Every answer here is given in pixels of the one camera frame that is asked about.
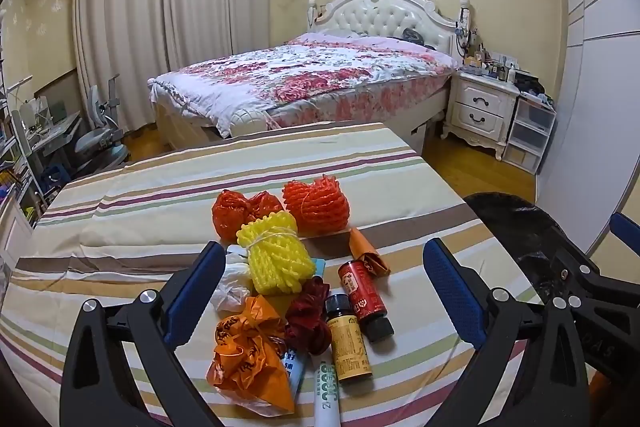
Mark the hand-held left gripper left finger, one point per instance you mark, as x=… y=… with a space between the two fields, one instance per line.
x=195 y=294

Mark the orange cloth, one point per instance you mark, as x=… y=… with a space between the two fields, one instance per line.
x=597 y=397

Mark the red bottle with black cap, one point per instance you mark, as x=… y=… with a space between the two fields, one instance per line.
x=360 y=294

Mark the white cardboard box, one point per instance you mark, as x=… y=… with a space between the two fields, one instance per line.
x=422 y=137

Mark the dark clothing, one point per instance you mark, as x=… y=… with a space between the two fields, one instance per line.
x=412 y=35

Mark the light blue printed packet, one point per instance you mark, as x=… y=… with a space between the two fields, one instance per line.
x=295 y=367

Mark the orange paper packet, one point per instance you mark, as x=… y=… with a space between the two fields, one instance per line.
x=365 y=252

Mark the yellow foam net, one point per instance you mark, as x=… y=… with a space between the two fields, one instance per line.
x=272 y=257

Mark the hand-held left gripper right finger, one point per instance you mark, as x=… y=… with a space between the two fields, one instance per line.
x=455 y=294

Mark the clear plastic drawer unit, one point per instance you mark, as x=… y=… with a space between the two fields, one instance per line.
x=530 y=127

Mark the orange printed plastic bag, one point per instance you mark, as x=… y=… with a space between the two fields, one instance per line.
x=250 y=352

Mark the white tufted bed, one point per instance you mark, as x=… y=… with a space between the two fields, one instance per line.
x=380 y=14

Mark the trash bin with black bag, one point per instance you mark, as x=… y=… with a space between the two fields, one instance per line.
x=510 y=227

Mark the orange-red plastic bag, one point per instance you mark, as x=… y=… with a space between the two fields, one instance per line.
x=232 y=214

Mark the white nightstand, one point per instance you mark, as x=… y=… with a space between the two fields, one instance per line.
x=480 y=102

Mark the white and green tube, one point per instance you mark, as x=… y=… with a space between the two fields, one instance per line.
x=326 y=397

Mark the grey desk chair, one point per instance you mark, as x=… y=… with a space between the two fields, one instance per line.
x=100 y=137

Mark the striped tablecloth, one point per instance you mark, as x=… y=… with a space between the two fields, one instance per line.
x=200 y=177

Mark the grey desk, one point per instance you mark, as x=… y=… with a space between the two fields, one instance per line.
x=55 y=132

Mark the floral blanket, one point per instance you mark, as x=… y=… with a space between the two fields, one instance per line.
x=310 y=72

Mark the black bag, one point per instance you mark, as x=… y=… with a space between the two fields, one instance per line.
x=532 y=87

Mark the yellow label brown bottle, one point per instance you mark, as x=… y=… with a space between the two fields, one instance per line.
x=347 y=347

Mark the group of small bottles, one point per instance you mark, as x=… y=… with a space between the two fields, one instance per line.
x=490 y=62

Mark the white bookshelf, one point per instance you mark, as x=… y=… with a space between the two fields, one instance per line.
x=15 y=147

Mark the teal and white packet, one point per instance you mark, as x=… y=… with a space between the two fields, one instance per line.
x=320 y=267

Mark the white plastic bag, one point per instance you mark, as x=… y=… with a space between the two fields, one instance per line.
x=230 y=287

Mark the white sliding wardrobe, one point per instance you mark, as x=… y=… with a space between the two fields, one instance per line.
x=600 y=82

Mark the red-orange foam net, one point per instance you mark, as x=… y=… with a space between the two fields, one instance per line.
x=315 y=207

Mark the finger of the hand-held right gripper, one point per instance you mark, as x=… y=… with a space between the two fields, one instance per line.
x=625 y=229
x=575 y=272

